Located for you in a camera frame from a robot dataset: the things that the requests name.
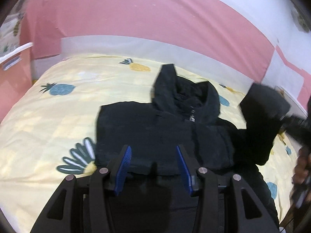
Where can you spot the yellow pineapple print bed sheet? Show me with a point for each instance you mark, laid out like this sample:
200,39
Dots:
48,116

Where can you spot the black hooded jacket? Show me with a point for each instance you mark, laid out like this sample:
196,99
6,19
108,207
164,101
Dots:
170,131

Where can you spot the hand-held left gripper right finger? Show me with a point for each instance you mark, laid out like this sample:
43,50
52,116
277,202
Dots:
184,172

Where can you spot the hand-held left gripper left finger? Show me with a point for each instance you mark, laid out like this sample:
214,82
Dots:
124,170

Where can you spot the pineapple print curtain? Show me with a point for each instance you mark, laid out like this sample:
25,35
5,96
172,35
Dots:
11,29

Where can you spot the person's right hand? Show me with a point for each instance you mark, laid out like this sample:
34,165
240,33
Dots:
301,167

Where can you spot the white bed headboard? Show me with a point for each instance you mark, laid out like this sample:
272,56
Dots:
136,45

